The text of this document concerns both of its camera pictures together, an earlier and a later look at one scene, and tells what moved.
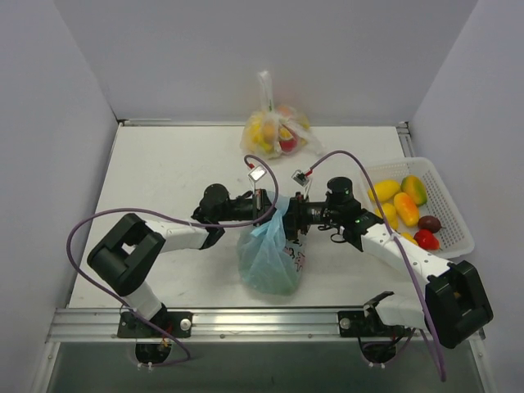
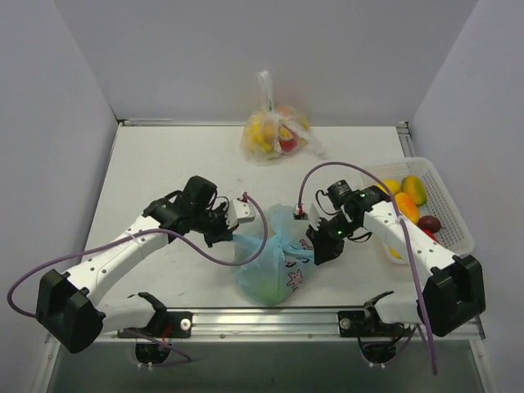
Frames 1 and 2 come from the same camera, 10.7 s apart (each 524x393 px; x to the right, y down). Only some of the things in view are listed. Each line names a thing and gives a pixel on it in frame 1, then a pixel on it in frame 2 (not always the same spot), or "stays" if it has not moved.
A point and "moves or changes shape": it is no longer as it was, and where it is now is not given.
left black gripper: [261, 206] to [219, 229]
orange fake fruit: [406, 209] stays
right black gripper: [294, 215] to [327, 236]
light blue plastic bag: [269, 261] moves or changes shape
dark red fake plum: [429, 223] stays
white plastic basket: [455, 240] stays
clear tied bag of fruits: [275, 131] stays
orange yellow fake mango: [413, 187] stays
